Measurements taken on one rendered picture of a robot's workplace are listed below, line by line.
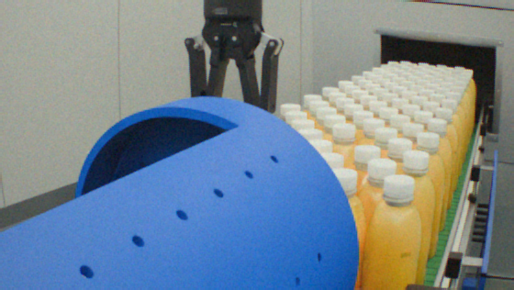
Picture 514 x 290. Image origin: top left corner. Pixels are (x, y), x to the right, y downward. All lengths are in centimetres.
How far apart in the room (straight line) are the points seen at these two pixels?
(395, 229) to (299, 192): 27
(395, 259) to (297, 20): 471
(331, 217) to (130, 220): 20
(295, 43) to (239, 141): 493
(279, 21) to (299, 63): 45
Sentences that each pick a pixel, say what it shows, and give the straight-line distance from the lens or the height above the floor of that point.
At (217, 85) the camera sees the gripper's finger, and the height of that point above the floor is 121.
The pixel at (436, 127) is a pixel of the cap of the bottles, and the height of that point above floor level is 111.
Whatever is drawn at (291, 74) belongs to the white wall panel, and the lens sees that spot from 538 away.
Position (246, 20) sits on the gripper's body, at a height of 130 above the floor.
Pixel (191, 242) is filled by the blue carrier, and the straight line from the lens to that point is 31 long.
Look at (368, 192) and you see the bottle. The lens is 75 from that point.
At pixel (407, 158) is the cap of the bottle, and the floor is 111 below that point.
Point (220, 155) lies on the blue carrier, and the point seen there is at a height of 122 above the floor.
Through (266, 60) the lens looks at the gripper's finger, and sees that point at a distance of 70.
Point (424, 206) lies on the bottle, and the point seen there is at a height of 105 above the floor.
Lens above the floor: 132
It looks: 14 degrees down
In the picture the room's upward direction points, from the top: straight up
